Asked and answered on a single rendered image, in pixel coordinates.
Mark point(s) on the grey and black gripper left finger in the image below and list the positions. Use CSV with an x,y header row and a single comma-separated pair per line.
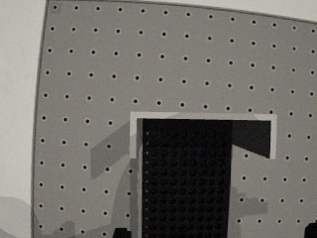
x,y
122,233

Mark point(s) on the dark grey rectangular base plate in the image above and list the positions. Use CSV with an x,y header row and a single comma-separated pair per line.
x,y
100,60

